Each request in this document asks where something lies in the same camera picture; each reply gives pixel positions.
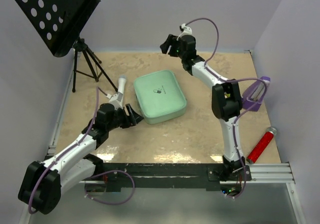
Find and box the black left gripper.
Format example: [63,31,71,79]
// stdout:
[106,104,144,131]

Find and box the mint green medicine case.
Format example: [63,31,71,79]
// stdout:
[133,70,187,125]

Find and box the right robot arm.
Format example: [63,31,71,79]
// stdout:
[160,34,245,180]

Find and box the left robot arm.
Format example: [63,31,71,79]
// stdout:
[18,103,143,214]

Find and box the white plastic tube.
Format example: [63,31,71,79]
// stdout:
[118,75,127,94]

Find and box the purple metronome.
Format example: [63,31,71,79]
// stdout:
[242,76,271,112]

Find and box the black music stand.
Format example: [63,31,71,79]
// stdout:
[15,0,107,81]

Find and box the red silver flashlight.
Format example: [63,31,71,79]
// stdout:
[246,126,277,164]

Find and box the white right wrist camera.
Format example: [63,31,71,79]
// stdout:
[176,24,192,41]

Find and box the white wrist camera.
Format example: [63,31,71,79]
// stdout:
[176,24,192,41]
[106,92,124,110]

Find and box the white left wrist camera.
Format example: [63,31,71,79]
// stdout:
[106,92,124,110]

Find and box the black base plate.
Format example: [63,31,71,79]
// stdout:
[89,163,252,196]

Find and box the aluminium rail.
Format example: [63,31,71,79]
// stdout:
[82,164,294,184]

